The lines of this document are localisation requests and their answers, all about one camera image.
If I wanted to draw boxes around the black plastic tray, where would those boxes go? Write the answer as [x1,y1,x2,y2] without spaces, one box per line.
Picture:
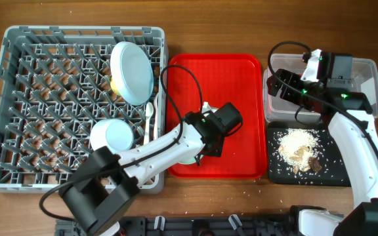
[266,121,350,187]

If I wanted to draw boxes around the clear plastic bin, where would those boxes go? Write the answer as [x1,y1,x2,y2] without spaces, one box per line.
[262,54,378,123]

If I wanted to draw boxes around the light blue bowl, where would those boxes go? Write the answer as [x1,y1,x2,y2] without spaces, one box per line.
[89,119,134,153]

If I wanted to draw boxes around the brown food scraps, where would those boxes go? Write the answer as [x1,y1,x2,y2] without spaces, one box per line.
[289,146,323,174]

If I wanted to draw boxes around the light blue plate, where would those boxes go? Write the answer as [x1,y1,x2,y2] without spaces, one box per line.
[110,42,154,106]

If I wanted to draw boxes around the pile of white rice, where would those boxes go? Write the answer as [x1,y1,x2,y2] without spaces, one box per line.
[276,129,318,166]

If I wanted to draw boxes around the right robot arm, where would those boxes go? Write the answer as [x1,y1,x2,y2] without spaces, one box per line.
[267,49,378,235]

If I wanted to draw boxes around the red plastic tray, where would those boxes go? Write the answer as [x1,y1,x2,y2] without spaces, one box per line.
[166,54,268,179]

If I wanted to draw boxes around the white plastic fork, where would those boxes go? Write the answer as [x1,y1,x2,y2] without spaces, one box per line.
[153,93,159,140]

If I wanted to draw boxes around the white plastic spoon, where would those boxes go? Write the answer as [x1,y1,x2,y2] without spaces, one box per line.
[143,102,154,145]

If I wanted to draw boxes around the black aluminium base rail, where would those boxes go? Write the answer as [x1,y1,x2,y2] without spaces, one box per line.
[56,214,295,236]

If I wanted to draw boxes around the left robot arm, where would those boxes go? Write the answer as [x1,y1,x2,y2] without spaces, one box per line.
[59,102,243,235]

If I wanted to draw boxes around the yellow plastic cup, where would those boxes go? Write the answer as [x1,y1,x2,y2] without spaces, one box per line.
[110,77,120,96]

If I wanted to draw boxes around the green bowl with food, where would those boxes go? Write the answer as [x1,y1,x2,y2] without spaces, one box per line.
[179,154,203,166]

